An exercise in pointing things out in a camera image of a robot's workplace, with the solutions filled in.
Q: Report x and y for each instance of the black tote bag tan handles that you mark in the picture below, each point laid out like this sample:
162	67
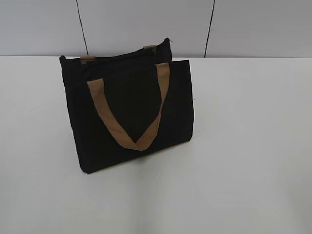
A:
127	106

